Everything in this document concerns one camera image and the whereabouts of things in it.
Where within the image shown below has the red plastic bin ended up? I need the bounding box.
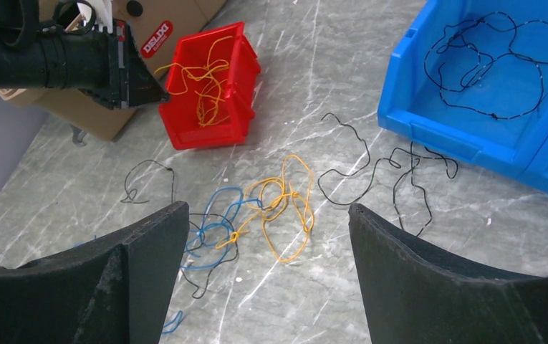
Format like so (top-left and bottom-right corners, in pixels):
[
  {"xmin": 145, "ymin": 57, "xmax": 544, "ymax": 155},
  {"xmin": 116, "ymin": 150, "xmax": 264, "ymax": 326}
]
[{"xmin": 159, "ymin": 21, "xmax": 261, "ymax": 151}]

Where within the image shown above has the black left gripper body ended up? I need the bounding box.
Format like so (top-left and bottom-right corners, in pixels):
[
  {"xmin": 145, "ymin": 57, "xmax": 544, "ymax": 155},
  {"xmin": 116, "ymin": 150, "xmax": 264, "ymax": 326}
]
[{"xmin": 0, "ymin": 1, "xmax": 127, "ymax": 109}]

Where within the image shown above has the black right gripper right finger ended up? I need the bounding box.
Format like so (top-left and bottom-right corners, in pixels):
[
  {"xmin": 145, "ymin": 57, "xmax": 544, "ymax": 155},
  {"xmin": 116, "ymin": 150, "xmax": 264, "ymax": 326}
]
[{"xmin": 349, "ymin": 204, "xmax": 548, "ymax": 343}]

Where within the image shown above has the yellow wire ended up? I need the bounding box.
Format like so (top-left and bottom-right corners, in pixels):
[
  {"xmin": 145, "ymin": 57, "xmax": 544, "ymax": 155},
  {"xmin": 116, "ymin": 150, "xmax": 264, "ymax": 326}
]
[
  {"xmin": 214, "ymin": 154, "xmax": 316, "ymax": 264},
  {"xmin": 153, "ymin": 35, "xmax": 235, "ymax": 128}
]

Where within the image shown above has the tan hard toolbox case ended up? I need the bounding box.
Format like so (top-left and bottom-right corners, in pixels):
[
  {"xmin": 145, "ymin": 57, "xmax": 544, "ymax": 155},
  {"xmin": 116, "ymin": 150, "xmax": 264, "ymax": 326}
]
[{"xmin": 0, "ymin": 0, "xmax": 227, "ymax": 143}]

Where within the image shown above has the blue bin left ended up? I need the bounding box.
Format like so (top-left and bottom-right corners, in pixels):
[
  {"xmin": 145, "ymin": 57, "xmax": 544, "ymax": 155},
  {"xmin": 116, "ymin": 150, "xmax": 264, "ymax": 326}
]
[{"xmin": 378, "ymin": 1, "xmax": 548, "ymax": 178}]

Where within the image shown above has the metal wrench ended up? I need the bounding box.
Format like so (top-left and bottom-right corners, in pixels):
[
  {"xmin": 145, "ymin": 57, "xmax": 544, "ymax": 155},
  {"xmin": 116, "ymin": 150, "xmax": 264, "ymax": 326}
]
[{"xmin": 70, "ymin": 125, "xmax": 87, "ymax": 147}]

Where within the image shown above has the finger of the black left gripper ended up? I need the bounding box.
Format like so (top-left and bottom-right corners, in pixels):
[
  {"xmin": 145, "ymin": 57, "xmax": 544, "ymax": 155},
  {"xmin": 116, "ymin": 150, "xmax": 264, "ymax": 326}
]
[{"xmin": 122, "ymin": 22, "xmax": 170, "ymax": 108}]

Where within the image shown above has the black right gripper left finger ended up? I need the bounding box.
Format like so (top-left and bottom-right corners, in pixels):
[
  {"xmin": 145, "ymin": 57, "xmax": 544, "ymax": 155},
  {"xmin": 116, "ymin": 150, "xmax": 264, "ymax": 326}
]
[{"xmin": 0, "ymin": 201, "xmax": 189, "ymax": 343}]

